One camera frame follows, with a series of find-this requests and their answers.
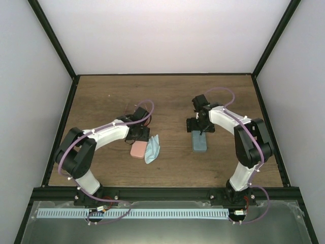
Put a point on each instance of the black front mounting rail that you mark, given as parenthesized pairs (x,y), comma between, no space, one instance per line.
(216,196)

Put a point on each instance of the grey glasses case green lining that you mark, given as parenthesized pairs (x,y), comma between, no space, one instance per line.
(199,142)

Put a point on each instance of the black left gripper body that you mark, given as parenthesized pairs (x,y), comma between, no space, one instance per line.
(140,136)

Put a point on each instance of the pink glasses case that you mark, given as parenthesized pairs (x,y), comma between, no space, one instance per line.
(138,149)

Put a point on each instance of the light blue slotted cable duct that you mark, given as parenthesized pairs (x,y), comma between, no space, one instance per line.
(74,213)

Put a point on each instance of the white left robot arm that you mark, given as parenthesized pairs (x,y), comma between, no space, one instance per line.
(76,152)

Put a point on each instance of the thin red sunglasses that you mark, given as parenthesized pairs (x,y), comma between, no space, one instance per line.
(127,108)

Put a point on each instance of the light blue cloth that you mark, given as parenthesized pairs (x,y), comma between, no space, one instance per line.
(152,149)

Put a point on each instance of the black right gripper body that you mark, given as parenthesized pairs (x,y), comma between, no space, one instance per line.
(203,126)

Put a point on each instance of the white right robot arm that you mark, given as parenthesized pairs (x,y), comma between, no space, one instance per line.
(253,145)

